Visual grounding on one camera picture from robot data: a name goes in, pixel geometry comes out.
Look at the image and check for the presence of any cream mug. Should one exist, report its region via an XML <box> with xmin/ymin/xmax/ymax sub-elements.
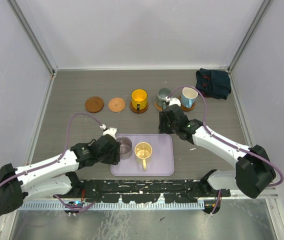
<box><xmin>134</xmin><ymin>142</ymin><xmax>153</xmax><ymax>171</ymax></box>

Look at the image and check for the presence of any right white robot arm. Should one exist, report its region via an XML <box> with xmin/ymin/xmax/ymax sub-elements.
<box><xmin>158</xmin><ymin>104</ymin><xmax>276</xmax><ymax>199</ymax></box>

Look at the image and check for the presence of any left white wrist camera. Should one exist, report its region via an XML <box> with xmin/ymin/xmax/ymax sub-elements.
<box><xmin>99</xmin><ymin>124</ymin><xmax>118</xmax><ymax>139</ymax></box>

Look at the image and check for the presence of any dark blue folded cloth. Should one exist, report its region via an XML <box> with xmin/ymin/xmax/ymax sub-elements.
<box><xmin>195</xmin><ymin>68</ymin><xmax>232</xmax><ymax>100</ymax></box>

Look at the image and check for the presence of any large woven rattan coaster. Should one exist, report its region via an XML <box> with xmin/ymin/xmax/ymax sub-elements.
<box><xmin>154</xmin><ymin>100</ymin><xmax>167</xmax><ymax>111</ymax></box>

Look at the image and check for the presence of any small woven rattan coaster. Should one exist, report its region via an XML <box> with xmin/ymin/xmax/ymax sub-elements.
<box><xmin>108</xmin><ymin>97</ymin><xmax>126</xmax><ymax>113</ymax></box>

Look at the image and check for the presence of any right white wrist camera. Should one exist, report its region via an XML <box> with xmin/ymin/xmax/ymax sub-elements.
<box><xmin>163</xmin><ymin>96</ymin><xmax>181</xmax><ymax>109</ymax></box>

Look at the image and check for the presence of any yellow transparent mug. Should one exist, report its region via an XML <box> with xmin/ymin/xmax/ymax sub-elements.
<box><xmin>131</xmin><ymin>88</ymin><xmax>148</xmax><ymax>111</ymax></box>

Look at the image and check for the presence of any lilac plastic tray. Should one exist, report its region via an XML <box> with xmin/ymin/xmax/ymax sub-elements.
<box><xmin>110</xmin><ymin>133</ymin><xmax>175</xmax><ymax>177</ymax></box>

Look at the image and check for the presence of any white and blue mug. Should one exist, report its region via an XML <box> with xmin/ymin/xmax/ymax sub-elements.
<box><xmin>181</xmin><ymin>87</ymin><xmax>198</xmax><ymax>99</ymax></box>

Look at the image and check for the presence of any purple transparent mug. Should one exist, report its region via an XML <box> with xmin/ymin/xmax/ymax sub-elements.
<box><xmin>116</xmin><ymin>136</ymin><xmax>133</xmax><ymax>160</ymax></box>

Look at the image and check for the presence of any white slotted cable duct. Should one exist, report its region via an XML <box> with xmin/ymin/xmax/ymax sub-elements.
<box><xmin>18</xmin><ymin>200</ymin><xmax>205</xmax><ymax>211</ymax></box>

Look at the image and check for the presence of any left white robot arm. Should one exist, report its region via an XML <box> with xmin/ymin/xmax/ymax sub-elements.
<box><xmin>0</xmin><ymin>134</ymin><xmax>120</xmax><ymax>216</ymax></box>

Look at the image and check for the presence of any dark wooden coaster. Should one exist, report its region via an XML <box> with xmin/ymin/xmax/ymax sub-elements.
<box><xmin>84</xmin><ymin>96</ymin><xmax>104</xmax><ymax>113</ymax></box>
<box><xmin>178</xmin><ymin>95</ymin><xmax>196</xmax><ymax>112</ymax></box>
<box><xmin>129</xmin><ymin>102</ymin><xmax>149</xmax><ymax>114</ymax></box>

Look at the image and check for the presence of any grey metallic mug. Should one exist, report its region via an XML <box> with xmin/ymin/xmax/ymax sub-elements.
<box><xmin>155</xmin><ymin>88</ymin><xmax>171</xmax><ymax>109</ymax></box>

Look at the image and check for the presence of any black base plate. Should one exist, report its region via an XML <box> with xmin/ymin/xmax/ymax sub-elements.
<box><xmin>52</xmin><ymin>178</ymin><xmax>232</xmax><ymax>205</ymax></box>

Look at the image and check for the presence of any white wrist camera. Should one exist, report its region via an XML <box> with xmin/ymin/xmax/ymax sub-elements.
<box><xmin>163</xmin><ymin>96</ymin><xmax>181</xmax><ymax>109</ymax></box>
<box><xmin>99</xmin><ymin>124</ymin><xmax>118</xmax><ymax>139</ymax></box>

